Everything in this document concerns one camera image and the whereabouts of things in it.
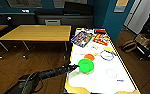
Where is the green plastic bowl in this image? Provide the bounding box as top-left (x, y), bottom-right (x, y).
top-left (78, 58), bottom-right (95, 75)

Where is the small orange bowl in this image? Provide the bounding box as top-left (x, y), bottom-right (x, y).
top-left (84, 53), bottom-right (96, 62)

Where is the blue rimmed white bowl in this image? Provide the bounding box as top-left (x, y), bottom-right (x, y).
top-left (99, 50), bottom-right (115, 62)

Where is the colourful items pile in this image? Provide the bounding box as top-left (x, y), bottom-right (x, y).
top-left (70, 29), bottom-right (94, 48)

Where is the red orange snack box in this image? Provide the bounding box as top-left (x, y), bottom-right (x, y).
top-left (92, 33), bottom-right (110, 46)

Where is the wooden office table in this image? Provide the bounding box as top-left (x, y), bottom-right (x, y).
top-left (0, 24), bottom-right (73, 60)

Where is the grey low cabinet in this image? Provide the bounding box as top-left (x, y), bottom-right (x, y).
top-left (35, 14), bottom-right (94, 28)

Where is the brown bag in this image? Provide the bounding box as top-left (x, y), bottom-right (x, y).
top-left (121, 39), bottom-right (138, 53)

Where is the cardboard box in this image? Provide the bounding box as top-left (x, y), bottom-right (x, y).
top-left (135, 34), bottom-right (150, 48)

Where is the yellow wall sign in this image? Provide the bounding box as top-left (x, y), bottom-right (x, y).
top-left (114, 0), bottom-right (130, 13)

